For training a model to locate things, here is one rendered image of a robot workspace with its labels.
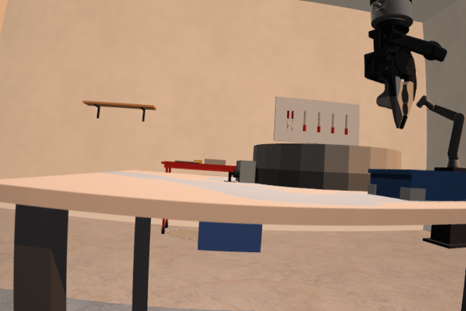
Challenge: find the blue open crate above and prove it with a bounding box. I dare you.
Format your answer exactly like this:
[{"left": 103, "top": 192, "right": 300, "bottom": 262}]
[{"left": 368, "top": 169, "right": 466, "bottom": 201}]

